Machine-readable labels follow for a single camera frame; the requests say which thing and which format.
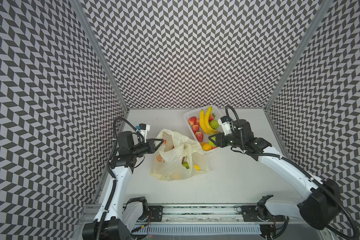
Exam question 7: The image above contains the yellow plastic bag orange print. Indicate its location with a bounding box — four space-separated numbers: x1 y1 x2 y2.
150 129 210 182

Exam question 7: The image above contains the green pear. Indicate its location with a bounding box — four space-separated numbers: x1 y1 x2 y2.
182 162 190 169

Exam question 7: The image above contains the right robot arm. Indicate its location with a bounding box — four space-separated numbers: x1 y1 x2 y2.
209 116 360 240

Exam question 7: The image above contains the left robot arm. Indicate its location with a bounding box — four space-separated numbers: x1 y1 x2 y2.
82 117 164 240

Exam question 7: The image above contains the yellow orange fruit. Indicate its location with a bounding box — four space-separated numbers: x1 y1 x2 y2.
201 142 212 151

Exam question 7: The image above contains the green apple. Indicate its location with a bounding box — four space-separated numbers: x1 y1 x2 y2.
209 120 220 130

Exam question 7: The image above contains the red strawberry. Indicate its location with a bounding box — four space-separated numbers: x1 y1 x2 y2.
195 131 204 142

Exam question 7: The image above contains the yellow banana bunch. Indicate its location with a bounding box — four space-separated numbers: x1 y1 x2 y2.
199 106 218 135

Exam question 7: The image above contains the red apple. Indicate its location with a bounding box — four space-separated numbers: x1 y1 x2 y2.
188 117 198 126

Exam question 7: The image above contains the white vent strip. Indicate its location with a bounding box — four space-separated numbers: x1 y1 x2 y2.
133 224 262 236

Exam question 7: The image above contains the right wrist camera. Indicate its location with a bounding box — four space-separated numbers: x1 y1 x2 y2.
218 116 232 136

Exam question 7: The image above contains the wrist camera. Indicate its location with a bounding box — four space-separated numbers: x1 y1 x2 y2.
136 124 151 141
218 116 232 136

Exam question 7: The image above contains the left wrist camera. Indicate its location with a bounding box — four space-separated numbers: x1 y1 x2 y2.
136 124 151 141

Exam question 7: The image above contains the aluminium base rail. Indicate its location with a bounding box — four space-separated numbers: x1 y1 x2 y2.
83 203 328 226

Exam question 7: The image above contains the aluminium right corner post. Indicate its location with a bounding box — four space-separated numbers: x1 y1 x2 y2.
263 0 335 112

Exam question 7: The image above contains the aluminium corner post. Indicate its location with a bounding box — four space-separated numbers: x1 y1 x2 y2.
263 0 335 112
68 0 130 113

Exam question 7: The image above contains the aluminium left corner post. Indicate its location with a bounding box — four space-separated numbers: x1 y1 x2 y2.
68 0 130 113

